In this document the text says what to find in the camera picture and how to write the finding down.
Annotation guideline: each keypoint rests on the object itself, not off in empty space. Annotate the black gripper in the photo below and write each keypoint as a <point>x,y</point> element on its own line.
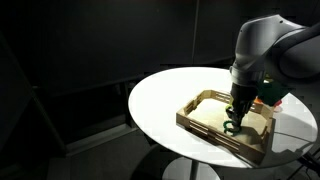
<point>242,96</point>

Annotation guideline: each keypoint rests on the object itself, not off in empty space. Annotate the white table pedestal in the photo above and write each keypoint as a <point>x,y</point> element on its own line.
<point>193,170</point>

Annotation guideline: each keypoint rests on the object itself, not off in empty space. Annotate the wooden slatted tray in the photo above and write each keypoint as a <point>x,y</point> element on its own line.
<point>206,115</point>

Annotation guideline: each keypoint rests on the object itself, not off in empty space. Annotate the black stand legs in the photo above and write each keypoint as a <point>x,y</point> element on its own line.
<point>308,162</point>

